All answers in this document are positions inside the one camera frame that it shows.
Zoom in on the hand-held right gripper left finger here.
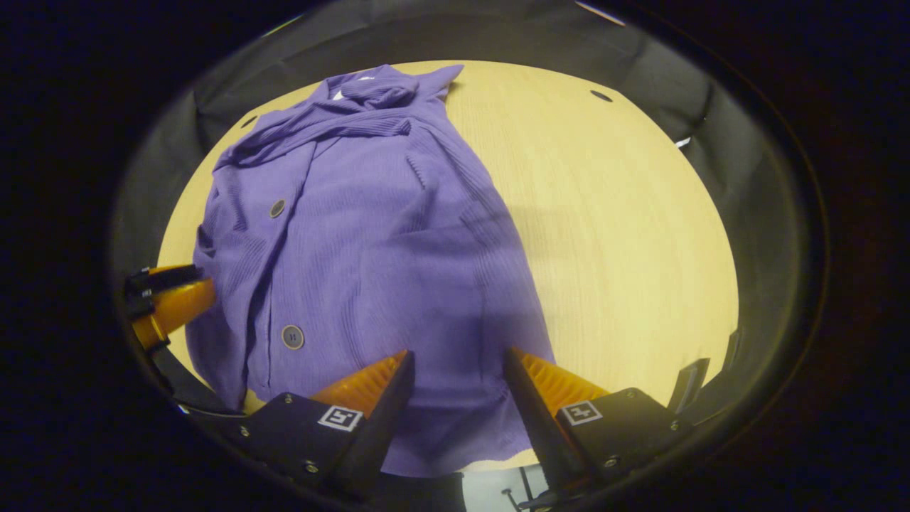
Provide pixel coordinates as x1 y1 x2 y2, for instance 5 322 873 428
238 349 417 498

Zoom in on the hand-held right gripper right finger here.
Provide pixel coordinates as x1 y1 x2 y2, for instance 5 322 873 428
501 346 695 493

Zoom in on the purple button shirt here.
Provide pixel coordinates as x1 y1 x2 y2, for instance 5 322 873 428
185 64 557 479

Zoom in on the black stand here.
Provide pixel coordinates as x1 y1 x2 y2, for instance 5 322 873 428
500 466 566 511

